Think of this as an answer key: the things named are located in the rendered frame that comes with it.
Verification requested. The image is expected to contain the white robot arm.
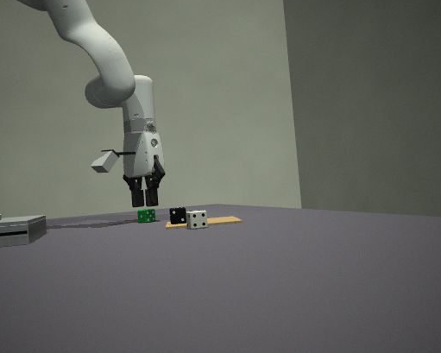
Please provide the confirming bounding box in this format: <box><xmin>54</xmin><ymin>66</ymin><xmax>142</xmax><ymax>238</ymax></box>
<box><xmin>17</xmin><ymin>0</ymin><xmax>156</xmax><ymax>173</ymax></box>

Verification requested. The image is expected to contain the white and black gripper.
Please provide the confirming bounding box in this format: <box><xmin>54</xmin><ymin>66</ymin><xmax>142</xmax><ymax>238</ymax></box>
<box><xmin>123</xmin><ymin>130</ymin><xmax>165</xmax><ymax>207</ymax></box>

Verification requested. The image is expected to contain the tan flat mat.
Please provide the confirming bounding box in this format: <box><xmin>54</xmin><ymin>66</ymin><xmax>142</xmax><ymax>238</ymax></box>
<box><xmin>166</xmin><ymin>217</ymin><xmax>243</xmax><ymax>230</ymax></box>

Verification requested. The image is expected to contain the green die with white pips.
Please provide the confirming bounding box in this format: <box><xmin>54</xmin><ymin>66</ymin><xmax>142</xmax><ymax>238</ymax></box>
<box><xmin>137</xmin><ymin>209</ymin><xmax>155</xmax><ymax>223</ymax></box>

